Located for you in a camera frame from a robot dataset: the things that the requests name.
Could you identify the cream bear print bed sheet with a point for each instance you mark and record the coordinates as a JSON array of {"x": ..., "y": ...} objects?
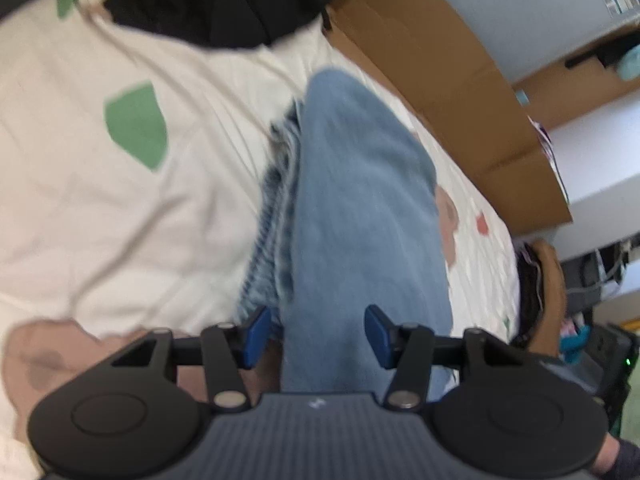
[{"x": 100, "y": 220}]

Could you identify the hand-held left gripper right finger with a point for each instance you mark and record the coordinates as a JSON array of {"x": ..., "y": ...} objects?
[{"x": 380, "y": 341}]

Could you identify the long low cardboard sheet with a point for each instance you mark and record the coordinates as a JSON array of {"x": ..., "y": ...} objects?
[{"x": 450, "y": 75}]

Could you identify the teal bottle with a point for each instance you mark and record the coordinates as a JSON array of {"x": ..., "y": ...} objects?
[{"x": 522, "y": 97}]

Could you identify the hanging black clothes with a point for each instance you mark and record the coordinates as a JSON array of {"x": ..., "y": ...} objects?
[{"x": 600, "y": 52}]

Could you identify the light blue jeans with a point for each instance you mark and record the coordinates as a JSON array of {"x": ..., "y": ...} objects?
[{"x": 360, "y": 200}]

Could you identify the black computer case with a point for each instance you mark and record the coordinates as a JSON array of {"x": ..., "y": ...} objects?
[{"x": 615, "y": 375}]

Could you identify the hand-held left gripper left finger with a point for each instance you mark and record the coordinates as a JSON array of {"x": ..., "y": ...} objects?
[{"x": 257, "y": 336}]

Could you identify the hanging teal cloth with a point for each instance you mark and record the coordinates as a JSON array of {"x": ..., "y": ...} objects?
[{"x": 631, "y": 65}]

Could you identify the tall cardboard sheet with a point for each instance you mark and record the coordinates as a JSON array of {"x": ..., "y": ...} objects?
[{"x": 575, "y": 90}]

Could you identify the black garment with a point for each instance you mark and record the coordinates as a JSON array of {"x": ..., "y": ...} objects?
[{"x": 215, "y": 0}]

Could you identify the grey fridge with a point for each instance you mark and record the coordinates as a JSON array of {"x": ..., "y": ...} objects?
[{"x": 500, "y": 5}]

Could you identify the teal printed cloth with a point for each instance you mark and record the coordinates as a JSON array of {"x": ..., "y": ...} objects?
[{"x": 577, "y": 342}]

